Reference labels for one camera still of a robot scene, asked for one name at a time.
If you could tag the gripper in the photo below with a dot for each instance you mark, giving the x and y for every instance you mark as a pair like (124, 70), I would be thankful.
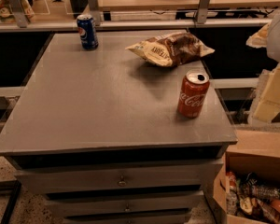
(279, 37)

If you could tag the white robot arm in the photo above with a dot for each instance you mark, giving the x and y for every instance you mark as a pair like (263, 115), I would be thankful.
(268, 37)

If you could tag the red coca-cola can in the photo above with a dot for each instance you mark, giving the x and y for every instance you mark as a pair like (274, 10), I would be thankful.
(193, 91)

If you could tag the blue pepsi can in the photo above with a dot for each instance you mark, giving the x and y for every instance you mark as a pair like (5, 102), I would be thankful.
(87, 31)

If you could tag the cardboard box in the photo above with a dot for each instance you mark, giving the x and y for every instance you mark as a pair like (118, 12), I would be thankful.
(255, 152)

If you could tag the brown white chip bag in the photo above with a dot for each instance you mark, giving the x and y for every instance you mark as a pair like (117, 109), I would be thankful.
(171, 50)

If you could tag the brown snack packet in box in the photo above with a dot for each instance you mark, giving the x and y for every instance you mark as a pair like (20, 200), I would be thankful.
(262, 210)

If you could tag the top drawer round knob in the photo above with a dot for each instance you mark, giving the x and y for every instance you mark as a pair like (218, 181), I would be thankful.
(122, 182)

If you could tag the drawer round knob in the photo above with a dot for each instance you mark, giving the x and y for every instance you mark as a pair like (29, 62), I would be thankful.
(122, 182)
(127, 208)

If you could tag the middle drawer round knob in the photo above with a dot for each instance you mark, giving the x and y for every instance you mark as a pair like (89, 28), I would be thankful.
(127, 208)

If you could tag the metal glass railing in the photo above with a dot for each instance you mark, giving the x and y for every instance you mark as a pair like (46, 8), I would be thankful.
(60, 15)

